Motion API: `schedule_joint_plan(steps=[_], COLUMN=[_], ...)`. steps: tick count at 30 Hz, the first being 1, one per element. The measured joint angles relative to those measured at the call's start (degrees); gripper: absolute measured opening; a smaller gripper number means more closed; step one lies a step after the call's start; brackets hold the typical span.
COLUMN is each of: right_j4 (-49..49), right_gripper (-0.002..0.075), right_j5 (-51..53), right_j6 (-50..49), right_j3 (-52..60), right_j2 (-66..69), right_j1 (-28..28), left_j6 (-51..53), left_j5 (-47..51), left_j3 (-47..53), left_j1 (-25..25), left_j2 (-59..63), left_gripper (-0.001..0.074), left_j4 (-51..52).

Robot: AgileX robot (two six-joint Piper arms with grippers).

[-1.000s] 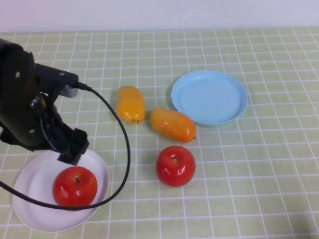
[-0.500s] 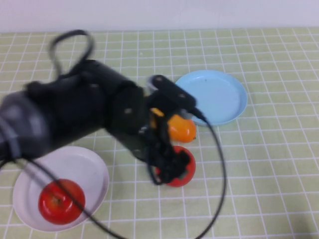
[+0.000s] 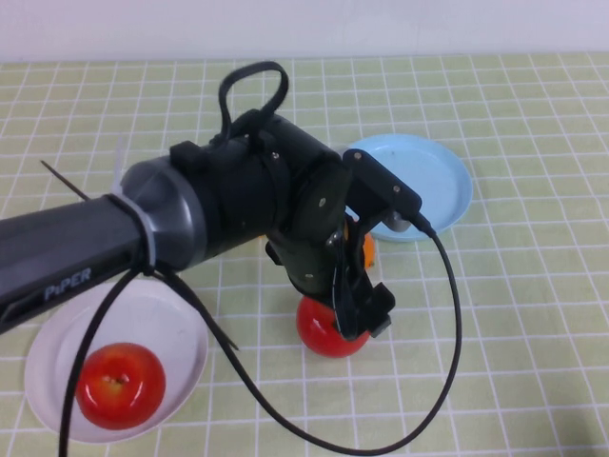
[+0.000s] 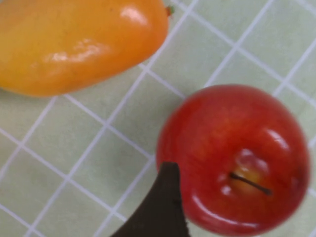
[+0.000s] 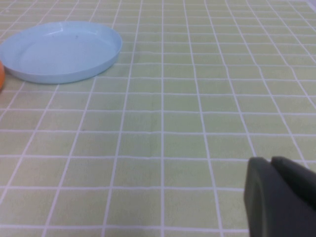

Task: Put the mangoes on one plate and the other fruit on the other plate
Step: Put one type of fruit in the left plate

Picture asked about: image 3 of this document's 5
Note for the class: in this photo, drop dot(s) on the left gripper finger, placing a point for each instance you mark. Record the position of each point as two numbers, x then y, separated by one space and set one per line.
354 316
385 304

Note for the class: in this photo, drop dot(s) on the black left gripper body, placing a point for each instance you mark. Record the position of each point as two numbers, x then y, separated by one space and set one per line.
304 262

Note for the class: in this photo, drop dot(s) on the red toy apple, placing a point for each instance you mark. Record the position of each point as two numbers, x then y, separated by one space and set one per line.
319 333
121 385

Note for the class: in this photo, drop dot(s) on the yellow orange toy fruit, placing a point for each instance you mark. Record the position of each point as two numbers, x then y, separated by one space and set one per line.
368 250

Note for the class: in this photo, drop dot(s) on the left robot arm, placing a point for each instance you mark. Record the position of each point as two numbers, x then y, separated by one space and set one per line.
71 247

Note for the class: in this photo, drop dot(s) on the light blue round plate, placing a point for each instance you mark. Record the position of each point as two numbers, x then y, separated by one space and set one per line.
438 181

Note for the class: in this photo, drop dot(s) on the white round plate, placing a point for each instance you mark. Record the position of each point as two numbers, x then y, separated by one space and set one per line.
162 333

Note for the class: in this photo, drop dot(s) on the green checked tablecloth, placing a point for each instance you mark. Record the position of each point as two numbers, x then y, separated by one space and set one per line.
523 333

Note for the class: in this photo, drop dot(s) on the white zip tie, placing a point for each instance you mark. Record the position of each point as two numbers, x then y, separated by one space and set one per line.
143 233

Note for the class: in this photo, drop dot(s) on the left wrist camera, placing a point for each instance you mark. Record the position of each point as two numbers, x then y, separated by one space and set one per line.
380 183

